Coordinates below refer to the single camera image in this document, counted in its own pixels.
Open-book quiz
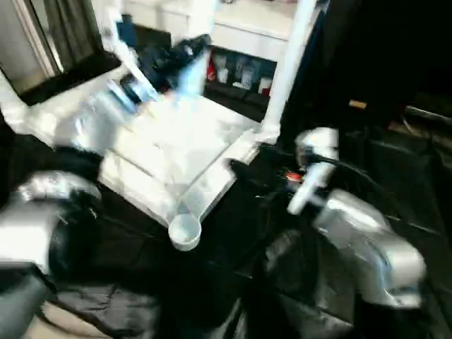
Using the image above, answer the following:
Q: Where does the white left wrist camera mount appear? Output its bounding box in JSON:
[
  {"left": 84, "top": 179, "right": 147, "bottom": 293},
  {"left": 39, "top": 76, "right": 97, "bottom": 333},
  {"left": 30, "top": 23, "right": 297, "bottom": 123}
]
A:
[{"left": 102, "top": 6, "right": 167, "bottom": 104}]

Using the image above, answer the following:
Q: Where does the beige curtain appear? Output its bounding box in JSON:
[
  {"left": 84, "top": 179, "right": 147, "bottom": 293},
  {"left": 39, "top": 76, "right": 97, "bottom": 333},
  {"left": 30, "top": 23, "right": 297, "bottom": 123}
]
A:
[{"left": 42, "top": 0, "right": 103, "bottom": 73}]

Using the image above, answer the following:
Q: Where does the white plastic table top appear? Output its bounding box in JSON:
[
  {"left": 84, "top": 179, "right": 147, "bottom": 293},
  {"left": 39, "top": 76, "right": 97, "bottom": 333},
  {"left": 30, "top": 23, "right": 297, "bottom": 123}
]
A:
[{"left": 0, "top": 93, "right": 280, "bottom": 252}]

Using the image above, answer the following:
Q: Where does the white plastic table leg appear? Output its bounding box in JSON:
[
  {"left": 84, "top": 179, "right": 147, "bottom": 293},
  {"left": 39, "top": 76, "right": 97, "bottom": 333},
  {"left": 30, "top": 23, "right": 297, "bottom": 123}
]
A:
[
  {"left": 176, "top": 0, "right": 217, "bottom": 100},
  {"left": 261, "top": 0, "right": 319, "bottom": 143},
  {"left": 0, "top": 66, "right": 31, "bottom": 119}
]

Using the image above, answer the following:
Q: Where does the black work mat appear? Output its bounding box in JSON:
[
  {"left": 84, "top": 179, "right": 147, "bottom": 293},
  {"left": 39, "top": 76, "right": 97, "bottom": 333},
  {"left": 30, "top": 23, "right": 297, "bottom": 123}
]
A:
[{"left": 0, "top": 52, "right": 452, "bottom": 339}]

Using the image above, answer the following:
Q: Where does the white glass door cabinet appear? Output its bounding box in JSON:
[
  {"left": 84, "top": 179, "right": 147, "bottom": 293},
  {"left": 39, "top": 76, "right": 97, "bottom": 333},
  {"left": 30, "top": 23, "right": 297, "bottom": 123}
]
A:
[{"left": 119, "top": 0, "right": 298, "bottom": 103}]

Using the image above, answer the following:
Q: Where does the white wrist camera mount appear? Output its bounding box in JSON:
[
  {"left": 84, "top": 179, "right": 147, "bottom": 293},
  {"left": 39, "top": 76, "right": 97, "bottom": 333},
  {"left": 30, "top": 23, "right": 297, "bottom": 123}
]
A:
[
  {"left": 287, "top": 127, "right": 340, "bottom": 215},
  {"left": 102, "top": 6, "right": 167, "bottom": 104}
]

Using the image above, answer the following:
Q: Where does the dark long rod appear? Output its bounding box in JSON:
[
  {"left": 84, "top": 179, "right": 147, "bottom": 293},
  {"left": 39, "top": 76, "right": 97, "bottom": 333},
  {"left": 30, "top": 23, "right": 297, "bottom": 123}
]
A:
[{"left": 404, "top": 105, "right": 452, "bottom": 124}]

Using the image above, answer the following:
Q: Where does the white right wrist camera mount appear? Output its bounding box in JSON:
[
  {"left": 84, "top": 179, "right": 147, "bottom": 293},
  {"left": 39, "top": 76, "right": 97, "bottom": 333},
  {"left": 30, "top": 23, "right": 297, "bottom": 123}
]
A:
[{"left": 287, "top": 127, "right": 340, "bottom": 215}]

